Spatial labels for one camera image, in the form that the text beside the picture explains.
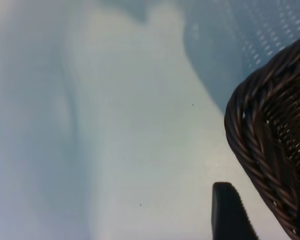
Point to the dark brown woven basket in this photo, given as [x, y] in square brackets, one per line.
[252, 125]

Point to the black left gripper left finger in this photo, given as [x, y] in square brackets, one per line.
[227, 215]

